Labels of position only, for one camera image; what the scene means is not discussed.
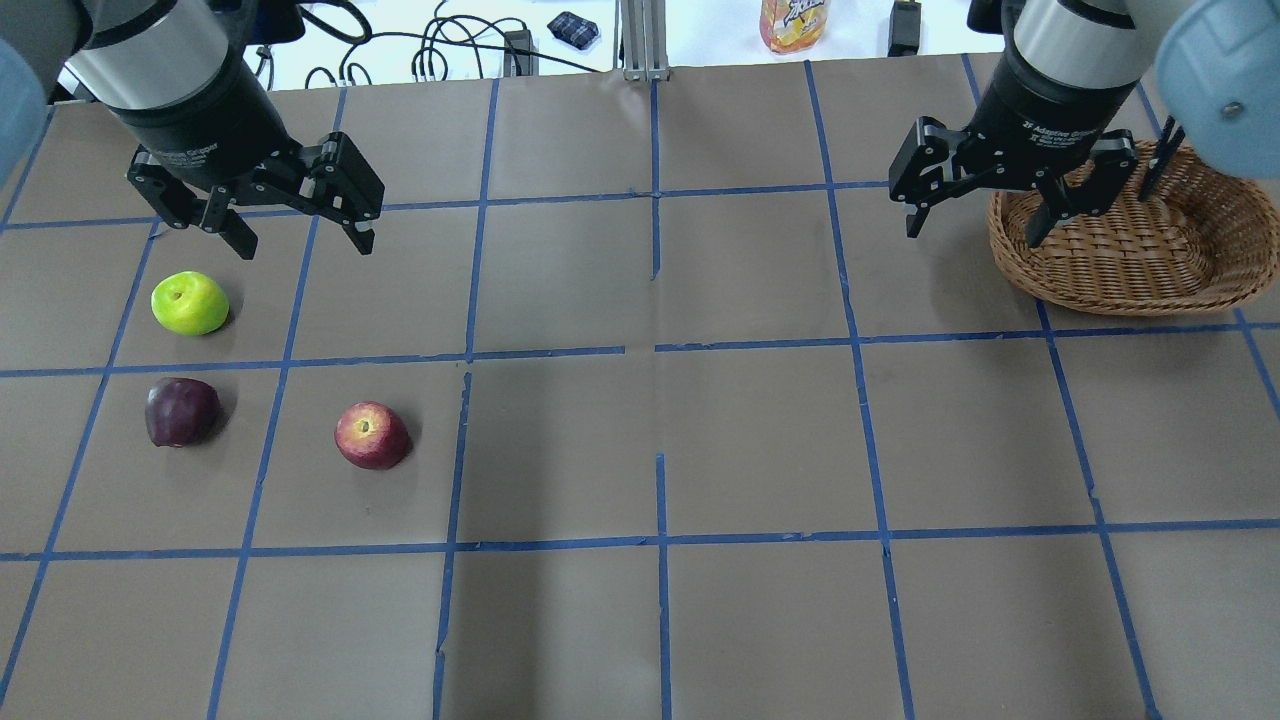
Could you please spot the woven wicker basket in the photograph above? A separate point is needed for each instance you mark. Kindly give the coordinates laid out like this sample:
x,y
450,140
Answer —
x,y
1203,242

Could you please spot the red apple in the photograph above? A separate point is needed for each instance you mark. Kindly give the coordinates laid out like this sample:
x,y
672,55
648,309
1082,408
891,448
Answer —
x,y
371,436

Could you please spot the dark purple apple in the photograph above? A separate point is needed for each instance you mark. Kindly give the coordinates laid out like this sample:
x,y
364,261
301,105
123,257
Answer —
x,y
181,412

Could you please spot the aluminium frame post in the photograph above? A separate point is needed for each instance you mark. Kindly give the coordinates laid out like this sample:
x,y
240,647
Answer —
x,y
642,40

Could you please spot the green apple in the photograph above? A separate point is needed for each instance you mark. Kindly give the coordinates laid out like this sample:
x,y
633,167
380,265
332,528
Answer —
x,y
190,304

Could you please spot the black device on desk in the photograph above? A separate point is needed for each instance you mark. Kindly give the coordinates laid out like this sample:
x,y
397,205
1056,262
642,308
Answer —
x,y
905,31

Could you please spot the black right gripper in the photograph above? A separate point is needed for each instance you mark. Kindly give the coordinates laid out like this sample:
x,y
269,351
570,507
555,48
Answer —
x,y
1050,108

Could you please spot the orange juice bottle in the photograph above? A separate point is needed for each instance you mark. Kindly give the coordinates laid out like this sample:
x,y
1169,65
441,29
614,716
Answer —
x,y
792,26

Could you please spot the black power adapter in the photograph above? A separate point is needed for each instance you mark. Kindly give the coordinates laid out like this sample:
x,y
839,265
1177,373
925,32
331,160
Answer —
x,y
519,59

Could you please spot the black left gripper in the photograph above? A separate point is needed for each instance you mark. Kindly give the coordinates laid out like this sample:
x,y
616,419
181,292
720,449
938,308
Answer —
x,y
205,125

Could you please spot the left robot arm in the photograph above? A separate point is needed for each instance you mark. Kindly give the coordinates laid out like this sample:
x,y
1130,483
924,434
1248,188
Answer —
x,y
128,54

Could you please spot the dark blue pouch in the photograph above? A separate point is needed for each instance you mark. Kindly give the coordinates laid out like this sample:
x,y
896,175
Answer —
x,y
574,30

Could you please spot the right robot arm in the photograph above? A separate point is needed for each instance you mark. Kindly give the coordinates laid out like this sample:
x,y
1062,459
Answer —
x,y
1215,64

